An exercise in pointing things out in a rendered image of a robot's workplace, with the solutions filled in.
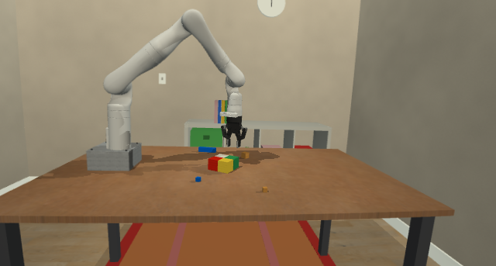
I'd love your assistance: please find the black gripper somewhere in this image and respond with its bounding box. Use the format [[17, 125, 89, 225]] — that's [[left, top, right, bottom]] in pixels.
[[221, 116, 247, 148]]

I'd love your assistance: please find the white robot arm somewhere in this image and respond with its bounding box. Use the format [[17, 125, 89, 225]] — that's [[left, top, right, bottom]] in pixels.
[[103, 9, 245, 150]]

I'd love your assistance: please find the red cube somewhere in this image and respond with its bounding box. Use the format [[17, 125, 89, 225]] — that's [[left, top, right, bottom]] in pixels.
[[208, 156, 223, 171]]

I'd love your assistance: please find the green cube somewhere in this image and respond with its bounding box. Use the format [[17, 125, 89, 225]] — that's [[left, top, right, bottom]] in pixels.
[[224, 155, 239, 170]]

